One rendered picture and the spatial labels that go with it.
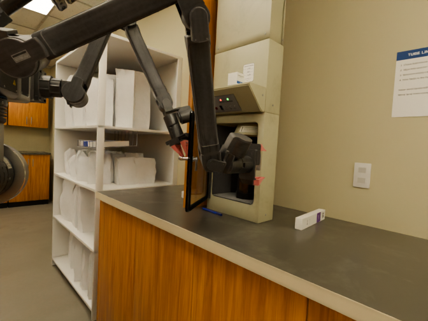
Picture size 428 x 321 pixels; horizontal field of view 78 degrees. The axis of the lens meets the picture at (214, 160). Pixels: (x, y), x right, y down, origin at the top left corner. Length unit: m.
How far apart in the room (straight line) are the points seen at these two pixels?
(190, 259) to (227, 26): 1.05
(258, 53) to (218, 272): 0.88
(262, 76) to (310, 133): 0.48
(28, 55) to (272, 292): 0.83
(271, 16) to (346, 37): 0.45
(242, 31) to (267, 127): 0.45
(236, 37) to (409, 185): 0.98
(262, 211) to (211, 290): 0.38
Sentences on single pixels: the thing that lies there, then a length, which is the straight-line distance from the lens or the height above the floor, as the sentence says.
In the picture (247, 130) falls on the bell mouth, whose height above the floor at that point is 1.33.
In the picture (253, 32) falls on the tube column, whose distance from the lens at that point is 1.27.
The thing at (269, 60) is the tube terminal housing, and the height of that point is 1.62.
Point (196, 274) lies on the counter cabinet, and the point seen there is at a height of 0.77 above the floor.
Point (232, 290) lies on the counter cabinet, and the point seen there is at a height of 0.79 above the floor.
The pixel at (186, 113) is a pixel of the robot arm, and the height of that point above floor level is 1.39.
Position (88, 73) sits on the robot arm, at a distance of 1.19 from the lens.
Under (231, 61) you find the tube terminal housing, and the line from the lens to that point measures 1.31.
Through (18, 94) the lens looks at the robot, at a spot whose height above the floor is 1.39.
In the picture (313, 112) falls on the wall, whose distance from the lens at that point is 1.50.
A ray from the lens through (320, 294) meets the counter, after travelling 0.74.
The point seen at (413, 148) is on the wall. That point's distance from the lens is 1.36.
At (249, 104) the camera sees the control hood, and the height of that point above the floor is 1.44.
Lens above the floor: 1.25
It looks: 3 degrees down
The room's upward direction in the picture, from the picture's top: 3 degrees clockwise
